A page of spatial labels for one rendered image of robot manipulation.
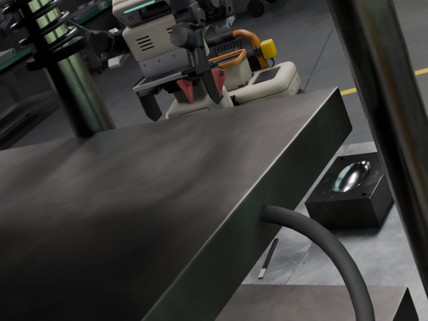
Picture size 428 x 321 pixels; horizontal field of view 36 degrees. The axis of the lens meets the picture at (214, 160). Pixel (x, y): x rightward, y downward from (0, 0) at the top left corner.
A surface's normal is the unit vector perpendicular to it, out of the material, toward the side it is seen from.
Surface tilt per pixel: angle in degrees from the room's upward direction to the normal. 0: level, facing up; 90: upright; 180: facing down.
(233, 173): 0
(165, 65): 90
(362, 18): 90
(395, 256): 0
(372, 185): 0
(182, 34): 63
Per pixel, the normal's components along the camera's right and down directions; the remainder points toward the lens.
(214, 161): -0.38, -0.86
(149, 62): -0.29, 0.46
